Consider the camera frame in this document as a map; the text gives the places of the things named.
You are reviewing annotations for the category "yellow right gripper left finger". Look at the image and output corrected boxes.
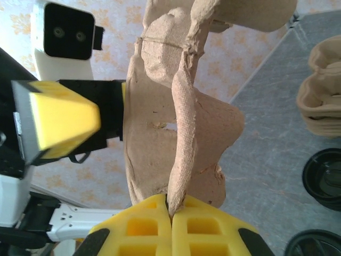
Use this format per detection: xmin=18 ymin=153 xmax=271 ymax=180
xmin=79 ymin=194 xmax=173 ymax=256

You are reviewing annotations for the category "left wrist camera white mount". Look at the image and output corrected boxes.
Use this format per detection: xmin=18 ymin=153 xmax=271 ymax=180
xmin=30 ymin=0 xmax=104 ymax=82

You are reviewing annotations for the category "brown pulp cup carrier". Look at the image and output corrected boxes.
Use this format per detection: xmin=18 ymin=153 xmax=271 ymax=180
xmin=123 ymin=0 xmax=298 ymax=214

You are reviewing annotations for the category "black cup lid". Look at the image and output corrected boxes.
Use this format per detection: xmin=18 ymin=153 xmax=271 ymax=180
xmin=302 ymin=147 xmax=341 ymax=212

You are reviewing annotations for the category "coffee cup with black lid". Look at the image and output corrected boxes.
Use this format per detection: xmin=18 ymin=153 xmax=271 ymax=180
xmin=284 ymin=228 xmax=341 ymax=256

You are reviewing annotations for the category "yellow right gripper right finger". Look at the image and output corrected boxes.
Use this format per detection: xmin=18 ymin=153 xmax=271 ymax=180
xmin=172 ymin=196 xmax=275 ymax=256

